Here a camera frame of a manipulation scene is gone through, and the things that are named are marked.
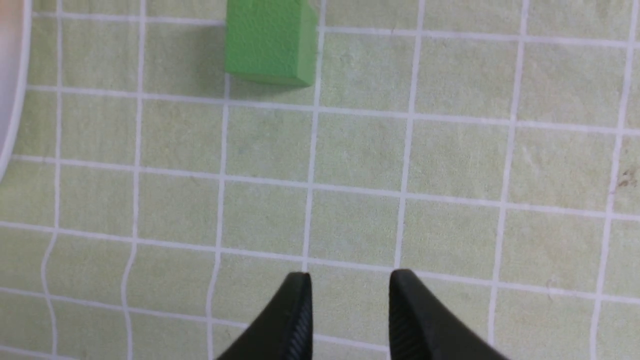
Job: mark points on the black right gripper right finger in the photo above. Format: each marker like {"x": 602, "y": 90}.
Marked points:
{"x": 420, "y": 327}

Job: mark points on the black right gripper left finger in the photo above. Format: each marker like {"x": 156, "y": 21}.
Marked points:
{"x": 284, "y": 329}

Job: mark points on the white square plate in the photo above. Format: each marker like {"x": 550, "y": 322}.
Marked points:
{"x": 15, "y": 42}

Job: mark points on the green checkered tablecloth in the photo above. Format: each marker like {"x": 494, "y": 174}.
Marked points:
{"x": 154, "y": 203}

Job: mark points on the green cube block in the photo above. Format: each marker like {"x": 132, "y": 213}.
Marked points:
{"x": 271, "y": 41}

